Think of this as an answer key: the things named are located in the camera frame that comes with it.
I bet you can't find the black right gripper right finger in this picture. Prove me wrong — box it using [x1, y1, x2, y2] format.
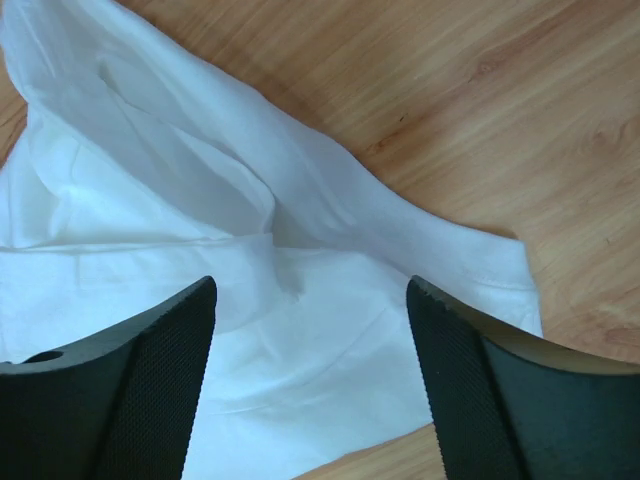
[406, 276, 639, 479]

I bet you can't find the white t-shirt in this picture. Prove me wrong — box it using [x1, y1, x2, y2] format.
[1, 1, 542, 479]

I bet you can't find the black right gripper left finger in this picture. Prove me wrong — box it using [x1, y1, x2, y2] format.
[1, 276, 217, 479]

